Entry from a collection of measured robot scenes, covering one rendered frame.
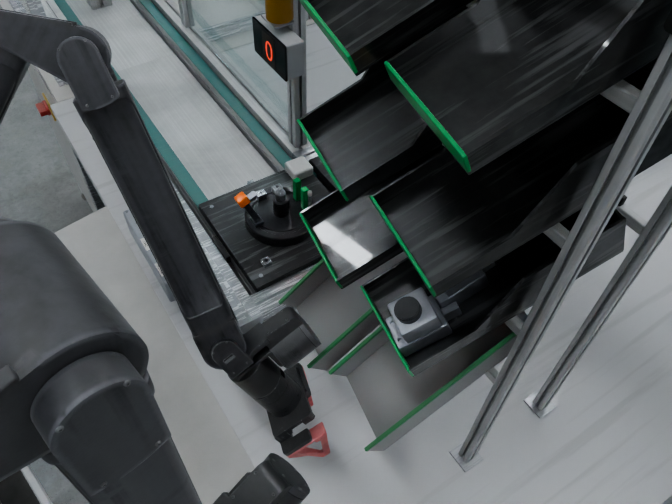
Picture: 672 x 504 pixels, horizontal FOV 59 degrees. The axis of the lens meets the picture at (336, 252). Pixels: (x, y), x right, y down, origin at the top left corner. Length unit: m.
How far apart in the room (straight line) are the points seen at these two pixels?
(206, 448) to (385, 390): 0.32
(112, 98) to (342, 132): 0.25
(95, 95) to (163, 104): 0.90
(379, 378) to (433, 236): 0.34
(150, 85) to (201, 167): 0.35
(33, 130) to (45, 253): 2.90
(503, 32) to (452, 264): 0.21
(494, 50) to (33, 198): 2.44
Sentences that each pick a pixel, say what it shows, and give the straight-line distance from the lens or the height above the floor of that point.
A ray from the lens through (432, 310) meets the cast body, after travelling 0.67.
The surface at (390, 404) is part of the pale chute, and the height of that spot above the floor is 1.02.
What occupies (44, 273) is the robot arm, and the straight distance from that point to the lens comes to 0.26.
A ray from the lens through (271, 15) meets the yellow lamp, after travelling 1.12.
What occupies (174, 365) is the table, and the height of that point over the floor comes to 0.86.
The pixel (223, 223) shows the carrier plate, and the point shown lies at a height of 0.97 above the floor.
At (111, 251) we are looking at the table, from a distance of 1.31.
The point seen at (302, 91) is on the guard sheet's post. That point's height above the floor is 1.10.
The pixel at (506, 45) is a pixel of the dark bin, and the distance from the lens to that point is 0.54.
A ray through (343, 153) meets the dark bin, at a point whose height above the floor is 1.36.
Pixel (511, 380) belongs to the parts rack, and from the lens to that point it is 0.79.
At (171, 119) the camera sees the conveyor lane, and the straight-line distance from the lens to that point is 1.50.
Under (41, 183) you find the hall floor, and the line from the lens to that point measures 2.86.
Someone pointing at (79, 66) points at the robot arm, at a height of 1.47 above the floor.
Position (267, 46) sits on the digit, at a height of 1.21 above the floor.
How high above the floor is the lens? 1.81
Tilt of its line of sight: 50 degrees down
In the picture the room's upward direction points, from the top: 3 degrees clockwise
